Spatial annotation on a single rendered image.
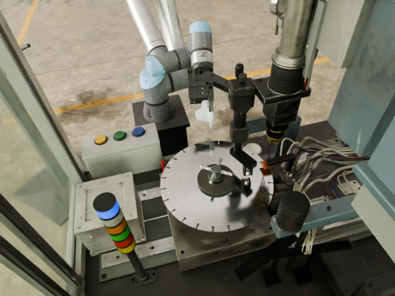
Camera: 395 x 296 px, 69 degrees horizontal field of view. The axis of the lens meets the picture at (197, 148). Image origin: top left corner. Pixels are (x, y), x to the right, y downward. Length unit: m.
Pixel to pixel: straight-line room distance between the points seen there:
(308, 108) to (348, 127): 2.12
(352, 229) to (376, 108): 0.54
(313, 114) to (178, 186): 1.98
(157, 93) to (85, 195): 0.55
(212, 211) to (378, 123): 0.45
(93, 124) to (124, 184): 1.78
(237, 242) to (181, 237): 0.16
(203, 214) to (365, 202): 0.43
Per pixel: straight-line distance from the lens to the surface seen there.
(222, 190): 0.81
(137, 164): 1.13
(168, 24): 1.29
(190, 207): 0.80
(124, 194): 0.92
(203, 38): 1.00
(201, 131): 2.39
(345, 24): 0.56
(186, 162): 0.90
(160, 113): 1.34
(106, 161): 1.10
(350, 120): 0.60
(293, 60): 0.63
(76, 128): 2.72
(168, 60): 1.06
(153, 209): 1.05
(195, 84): 0.94
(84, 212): 0.93
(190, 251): 0.85
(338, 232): 0.99
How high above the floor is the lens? 1.62
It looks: 46 degrees down
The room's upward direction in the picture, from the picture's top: 4 degrees counter-clockwise
